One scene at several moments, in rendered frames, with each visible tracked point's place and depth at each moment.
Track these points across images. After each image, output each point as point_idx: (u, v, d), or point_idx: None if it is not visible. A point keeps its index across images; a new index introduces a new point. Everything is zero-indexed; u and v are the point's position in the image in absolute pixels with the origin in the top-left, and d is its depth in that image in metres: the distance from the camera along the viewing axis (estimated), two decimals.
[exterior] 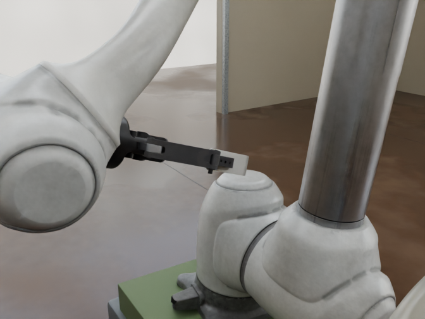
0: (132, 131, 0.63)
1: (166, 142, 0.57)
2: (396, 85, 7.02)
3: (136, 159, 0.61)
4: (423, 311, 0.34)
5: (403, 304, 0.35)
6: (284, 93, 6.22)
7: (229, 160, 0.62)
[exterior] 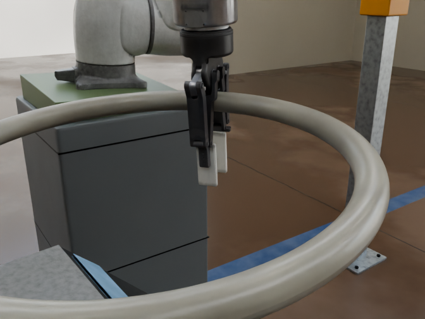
0: None
1: None
2: None
3: (224, 69, 0.66)
4: (48, 108, 0.62)
5: (42, 108, 0.63)
6: (258, 62, 6.51)
7: None
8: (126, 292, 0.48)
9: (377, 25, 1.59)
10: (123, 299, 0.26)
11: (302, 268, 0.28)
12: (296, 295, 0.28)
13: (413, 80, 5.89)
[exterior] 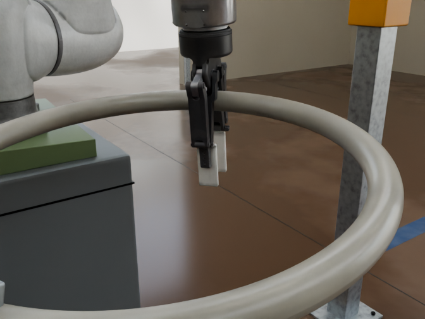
0: None
1: None
2: None
3: (222, 69, 0.67)
4: (47, 111, 0.61)
5: (42, 111, 0.62)
6: (251, 66, 6.18)
7: None
8: None
9: (370, 37, 1.26)
10: (160, 307, 0.26)
11: (333, 269, 0.29)
12: (329, 296, 0.28)
13: (413, 86, 5.56)
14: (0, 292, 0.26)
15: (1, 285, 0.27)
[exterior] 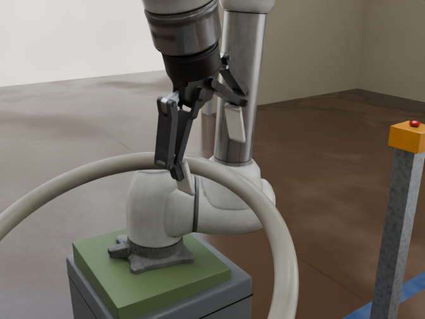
0: None
1: None
2: (375, 87, 7.37)
3: (215, 79, 0.62)
4: (12, 209, 0.71)
5: (6, 209, 0.72)
6: (267, 95, 6.57)
7: None
8: None
9: (406, 157, 1.65)
10: None
11: None
12: None
13: (420, 116, 5.95)
14: None
15: None
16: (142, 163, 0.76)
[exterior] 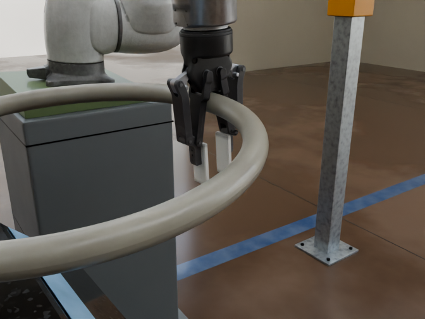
0: None
1: (233, 79, 0.71)
2: (362, 57, 7.37)
3: (226, 71, 0.65)
4: None
5: None
6: (251, 62, 6.58)
7: None
8: None
9: (344, 25, 1.65)
10: (0, 240, 0.33)
11: (153, 219, 0.35)
12: (147, 240, 0.35)
13: (403, 79, 5.96)
14: None
15: None
16: (138, 90, 0.72)
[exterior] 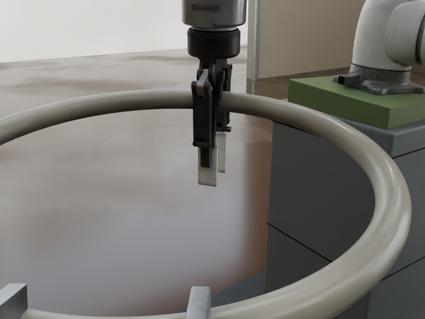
0: None
1: None
2: None
3: (228, 70, 0.66)
4: None
5: None
6: (309, 63, 6.53)
7: None
8: None
9: None
10: (337, 263, 0.30)
11: (405, 204, 0.38)
12: (410, 224, 0.37)
13: None
14: (210, 296, 0.26)
15: (210, 289, 0.26)
16: (132, 99, 0.65)
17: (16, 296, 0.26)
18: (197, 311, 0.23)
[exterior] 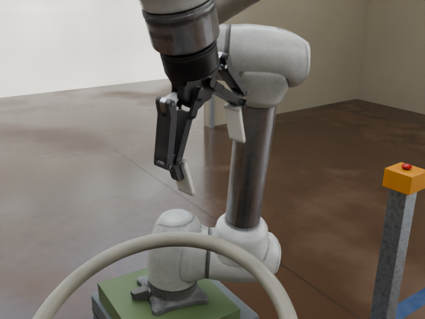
0: None
1: None
2: (374, 97, 7.51)
3: (214, 78, 0.62)
4: (65, 285, 0.85)
5: (60, 283, 0.86)
6: None
7: None
8: None
9: (399, 197, 1.79)
10: None
11: None
12: None
13: (418, 128, 6.10)
14: None
15: None
16: (172, 242, 0.90)
17: None
18: None
